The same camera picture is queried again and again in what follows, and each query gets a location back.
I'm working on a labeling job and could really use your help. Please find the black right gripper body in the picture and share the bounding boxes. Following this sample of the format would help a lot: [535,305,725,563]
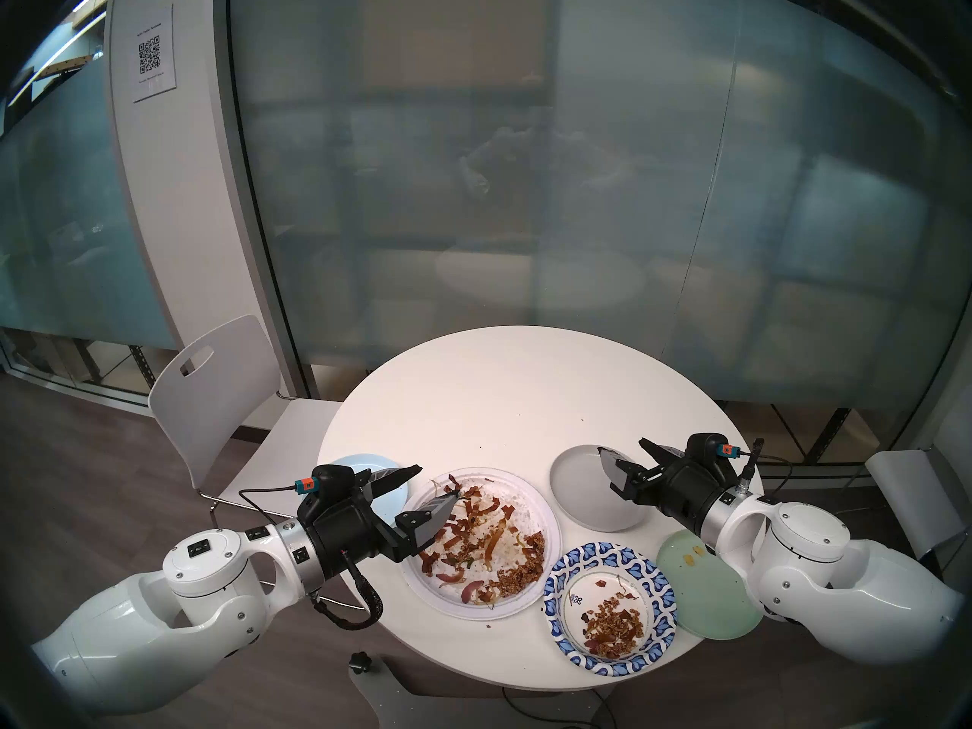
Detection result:
[630,457,741,535]

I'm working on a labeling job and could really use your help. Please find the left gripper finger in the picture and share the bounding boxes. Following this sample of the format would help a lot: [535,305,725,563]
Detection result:
[394,491,462,560]
[353,465,423,501]

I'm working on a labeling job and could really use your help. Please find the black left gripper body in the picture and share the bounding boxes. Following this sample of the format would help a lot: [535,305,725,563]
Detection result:
[298,492,405,575]

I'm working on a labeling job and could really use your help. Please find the light blue plate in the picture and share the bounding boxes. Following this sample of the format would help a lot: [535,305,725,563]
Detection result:
[332,453,408,520]

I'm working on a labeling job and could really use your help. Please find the grey plate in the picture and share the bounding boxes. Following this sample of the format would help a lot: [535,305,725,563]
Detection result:
[549,444,654,532]

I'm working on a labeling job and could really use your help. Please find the large white paper plate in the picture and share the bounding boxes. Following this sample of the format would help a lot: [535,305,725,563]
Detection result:
[400,467,563,620]

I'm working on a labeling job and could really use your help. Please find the light green plate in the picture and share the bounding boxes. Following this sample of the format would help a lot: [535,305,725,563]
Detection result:
[656,529,764,641]

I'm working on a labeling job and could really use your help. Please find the blue patterned paper plate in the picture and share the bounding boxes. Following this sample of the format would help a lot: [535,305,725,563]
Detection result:
[542,541,678,677]

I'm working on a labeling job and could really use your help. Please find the brown vegetable and granola scraps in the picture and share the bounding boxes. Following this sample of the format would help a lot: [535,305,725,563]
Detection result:
[418,473,548,605]

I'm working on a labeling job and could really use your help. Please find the white plastic chair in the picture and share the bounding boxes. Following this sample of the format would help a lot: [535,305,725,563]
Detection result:
[148,314,365,611]
[866,447,969,576]

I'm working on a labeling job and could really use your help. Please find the paper sign with QR code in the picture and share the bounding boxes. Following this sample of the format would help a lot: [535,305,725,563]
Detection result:
[131,5,177,103]

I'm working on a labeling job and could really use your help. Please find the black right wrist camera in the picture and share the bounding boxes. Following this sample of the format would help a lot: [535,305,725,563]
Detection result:
[686,433,741,470]

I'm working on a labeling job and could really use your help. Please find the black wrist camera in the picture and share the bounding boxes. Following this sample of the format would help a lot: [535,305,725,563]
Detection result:
[296,465,365,502]
[686,433,741,470]

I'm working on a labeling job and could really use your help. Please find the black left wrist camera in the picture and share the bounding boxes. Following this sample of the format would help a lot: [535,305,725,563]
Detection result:
[296,465,365,502]

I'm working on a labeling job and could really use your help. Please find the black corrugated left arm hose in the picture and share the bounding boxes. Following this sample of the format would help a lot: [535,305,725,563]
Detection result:
[310,551,385,631]

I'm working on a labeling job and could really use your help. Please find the black right camera cable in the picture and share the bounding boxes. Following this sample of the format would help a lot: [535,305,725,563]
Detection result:
[735,437,794,500]

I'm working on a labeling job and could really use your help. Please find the thin black left camera cable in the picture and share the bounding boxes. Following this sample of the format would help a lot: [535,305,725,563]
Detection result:
[238,483,298,517]

